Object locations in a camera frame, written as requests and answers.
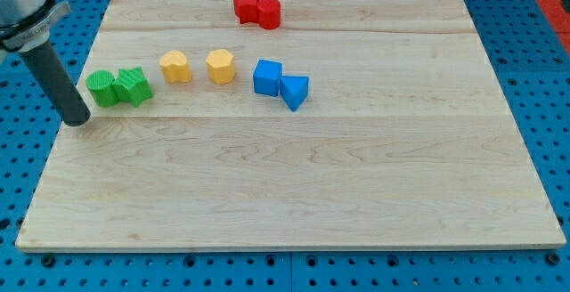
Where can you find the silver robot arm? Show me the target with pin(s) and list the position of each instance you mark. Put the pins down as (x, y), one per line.
(26, 24)

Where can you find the red star block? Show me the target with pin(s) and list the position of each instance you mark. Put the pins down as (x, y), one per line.
(246, 10)

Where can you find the green star block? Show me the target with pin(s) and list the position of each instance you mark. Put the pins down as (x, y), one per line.
(132, 86)

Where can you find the blue triangle block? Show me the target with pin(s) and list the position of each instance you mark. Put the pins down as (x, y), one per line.
(294, 90)

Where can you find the blue cube block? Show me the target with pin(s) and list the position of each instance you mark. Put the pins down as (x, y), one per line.
(266, 77)

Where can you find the light wooden board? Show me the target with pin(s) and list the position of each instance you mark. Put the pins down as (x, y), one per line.
(405, 140)

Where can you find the yellow hexagon block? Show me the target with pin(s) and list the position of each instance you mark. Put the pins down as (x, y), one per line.
(221, 66)

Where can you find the red cylinder block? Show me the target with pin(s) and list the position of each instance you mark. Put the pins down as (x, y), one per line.
(269, 14)

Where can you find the yellow heart block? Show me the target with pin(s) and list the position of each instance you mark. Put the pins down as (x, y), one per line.
(175, 67)

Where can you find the green cylinder block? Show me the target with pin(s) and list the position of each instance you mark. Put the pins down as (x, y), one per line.
(100, 86)

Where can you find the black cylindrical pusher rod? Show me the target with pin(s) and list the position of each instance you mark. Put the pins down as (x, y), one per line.
(44, 64)

